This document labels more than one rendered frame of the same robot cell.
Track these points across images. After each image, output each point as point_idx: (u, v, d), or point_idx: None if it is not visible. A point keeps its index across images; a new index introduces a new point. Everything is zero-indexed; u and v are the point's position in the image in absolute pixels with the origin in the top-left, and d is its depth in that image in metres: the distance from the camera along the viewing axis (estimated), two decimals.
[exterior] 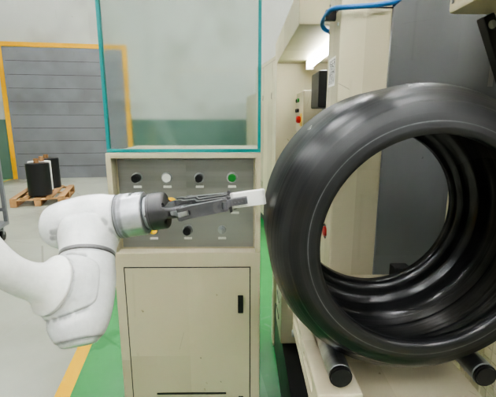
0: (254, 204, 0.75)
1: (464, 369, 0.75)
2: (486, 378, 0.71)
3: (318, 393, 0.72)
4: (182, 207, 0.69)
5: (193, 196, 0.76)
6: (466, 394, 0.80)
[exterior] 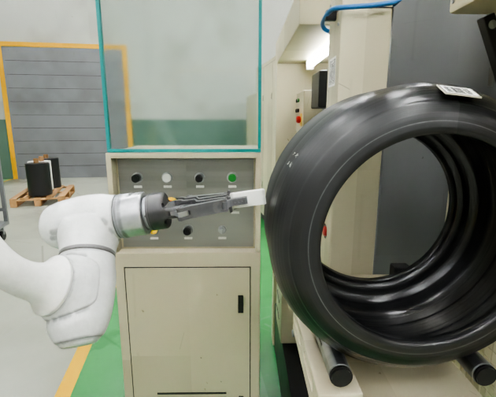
0: (254, 204, 0.75)
1: None
2: (488, 377, 0.71)
3: (319, 393, 0.72)
4: (182, 207, 0.69)
5: (193, 196, 0.76)
6: (466, 394, 0.80)
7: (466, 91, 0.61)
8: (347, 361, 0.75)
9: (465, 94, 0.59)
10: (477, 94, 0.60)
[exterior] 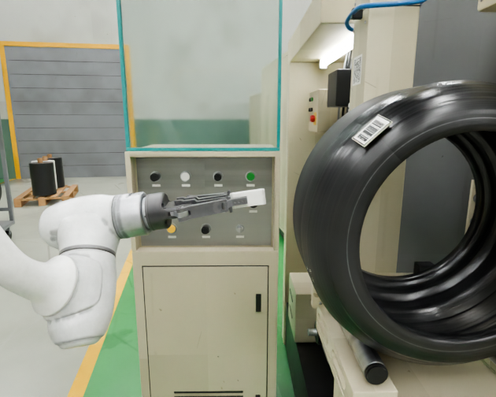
0: (254, 204, 0.75)
1: None
2: None
3: (353, 391, 0.72)
4: (182, 208, 0.69)
5: (193, 196, 0.76)
6: None
7: (377, 126, 0.62)
8: (364, 353, 0.74)
9: (379, 132, 0.60)
10: (386, 120, 0.61)
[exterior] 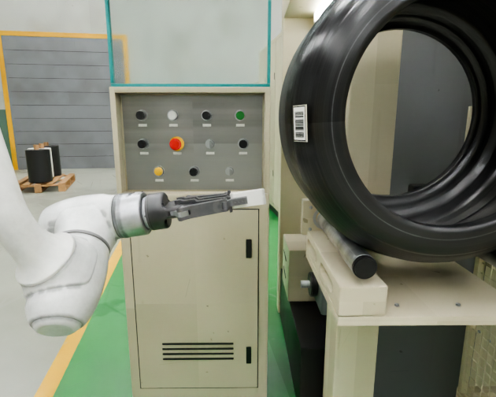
0: (254, 204, 0.75)
1: None
2: None
3: (340, 286, 0.67)
4: (182, 207, 0.69)
5: (193, 196, 0.76)
6: (495, 298, 0.75)
7: (300, 116, 0.61)
8: (348, 265, 0.70)
9: (305, 121, 0.60)
10: (301, 106, 0.60)
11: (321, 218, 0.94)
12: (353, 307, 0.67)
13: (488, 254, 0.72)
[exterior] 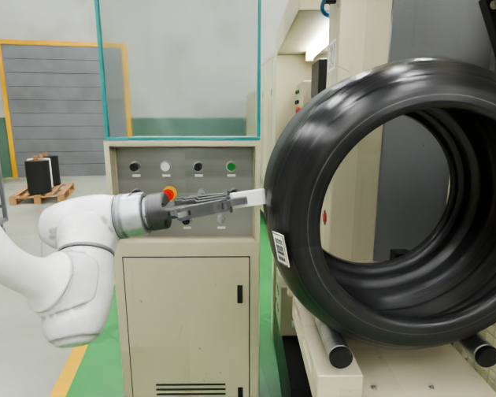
0: (254, 204, 0.75)
1: None
2: (490, 356, 0.70)
3: (318, 375, 0.71)
4: (182, 207, 0.69)
5: (193, 196, 0.76)
6: (468, 377, 0.79)
7: (279, 243, 0.66)
8: (332, 336, 0.73)
9: (285, 250, 0.64)
10: (279, 235, 0.65)
11: None
12: (330, 394, 0.71)
13: (476, 332, 0.75)
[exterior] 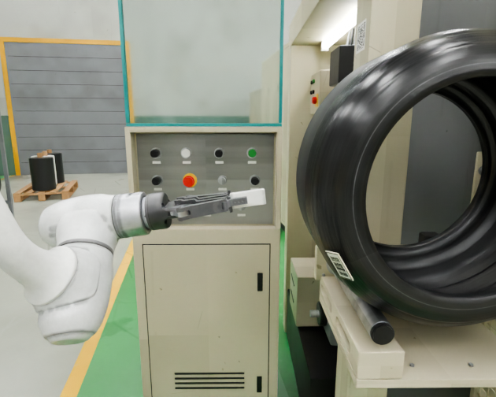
0: (254, 204, 0.75)
1: None
2: None
3: (359, 351, 0.70)
4: (182, 207, 0.69)
5: (193, 196, 0.76)
6: None
7: (337, 261, 0.67)
8: (368, 331, 0.73)
9: (344, 265, 0.65)
10: (334, 254, 0.66)
11: None
12: (371, 371, 0.70)
13: None
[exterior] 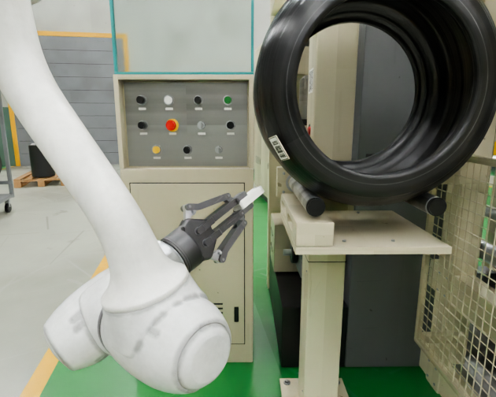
0: (257, 196, 0.74)
1: (425, 195, 0.88)
2: (436, 207, 0.85)
3: (297, 222, 0.85)
4: None
5: None
6: (424, 237, 0.93)
7: (276, 144, 0.82)
8: None
9: (281, 146, 0.81)
10: (273, 137, 0.81)
11: (290, 183, 1.13)
12: (307, 239, 0.86)
13: (416, 202, 0.90)
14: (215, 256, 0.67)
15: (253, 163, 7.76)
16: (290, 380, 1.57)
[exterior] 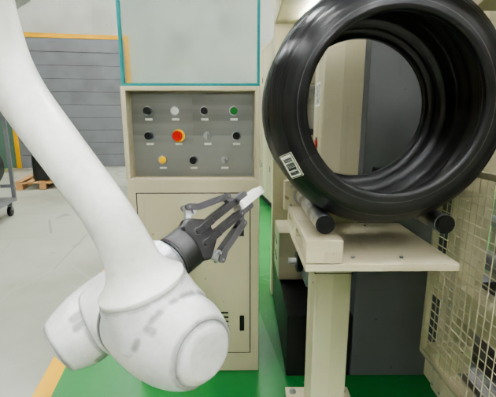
0: (257, 196, 0.74)
1: (434, 213, 0.89)
2: (444, 224, 0.85)
3: (307, 239, 0.86)
4: None
5: None
6: (432, 253, 0.94)
7: (289, 161, 0.83)
8: None
9: (296, 162, 0.82)
10: (286, 154, 0.83)
11: (298, 196, 1.14)
12: (316, 256, 0.87)
13: (424, 219, 0.91)
14: (215, 256, 0.67)
15: None
16: (295, 388, 1.58)
